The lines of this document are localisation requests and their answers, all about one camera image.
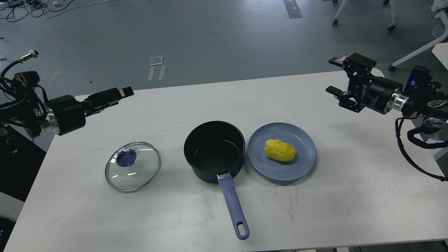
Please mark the yellow potato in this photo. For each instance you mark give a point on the yellow potato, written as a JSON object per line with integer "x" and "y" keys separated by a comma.
{"x": 279, "y": 150}

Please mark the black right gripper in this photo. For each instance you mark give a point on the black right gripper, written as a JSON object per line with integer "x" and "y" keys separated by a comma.
{"x": 373, "y": 92}

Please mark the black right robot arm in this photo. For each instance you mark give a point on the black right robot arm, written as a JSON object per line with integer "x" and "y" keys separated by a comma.
{"x": 420, "y": 97}

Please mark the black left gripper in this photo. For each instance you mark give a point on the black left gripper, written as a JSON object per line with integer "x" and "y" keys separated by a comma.
{"x": 66, "y": 114}

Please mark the dark blue saucepan with handle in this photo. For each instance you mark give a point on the dark blue saucepan with handle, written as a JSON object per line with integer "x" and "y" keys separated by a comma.
{"x": 215, "y": 152}

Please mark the black box at left edge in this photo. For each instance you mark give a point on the black box at left edge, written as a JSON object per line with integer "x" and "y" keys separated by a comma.
{"x": 20, "y": 162}

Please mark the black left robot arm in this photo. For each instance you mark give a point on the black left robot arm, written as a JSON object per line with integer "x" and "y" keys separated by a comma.
{"x": 32, "y": 110}

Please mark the glass lid with blue knob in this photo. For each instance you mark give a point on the glass lid with blue knob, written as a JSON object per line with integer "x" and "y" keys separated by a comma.
{"x": 132, "y": 167}

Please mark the blue round plate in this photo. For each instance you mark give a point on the blue round plate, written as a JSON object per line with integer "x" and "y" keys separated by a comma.
{"x": 276, "y": 170}

